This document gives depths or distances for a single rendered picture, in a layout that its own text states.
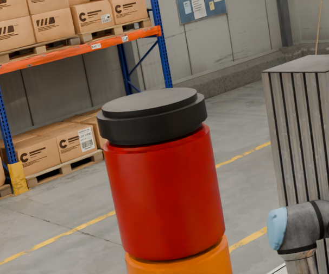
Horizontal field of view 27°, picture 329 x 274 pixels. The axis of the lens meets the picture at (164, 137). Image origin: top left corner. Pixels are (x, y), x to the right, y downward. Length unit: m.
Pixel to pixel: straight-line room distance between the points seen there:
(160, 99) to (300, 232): 1.72
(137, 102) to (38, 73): 10.05
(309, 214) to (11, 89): 8.37
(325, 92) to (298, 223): 0.39
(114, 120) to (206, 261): 0.08
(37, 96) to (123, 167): 10.05
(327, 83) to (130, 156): 1.76
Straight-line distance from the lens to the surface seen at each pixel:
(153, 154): 0.29
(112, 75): 11.09
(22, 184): 8.68
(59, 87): 10.54
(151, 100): 0.30
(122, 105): 0.31
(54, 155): 9.04
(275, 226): 1.99
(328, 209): 2.03
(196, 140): 0.30
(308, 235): 2.02
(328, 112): 2.06
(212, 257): 0.31
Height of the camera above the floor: 2.40
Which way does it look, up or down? 14 degrees down
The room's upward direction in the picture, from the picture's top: 10 degrees counter-clockwise
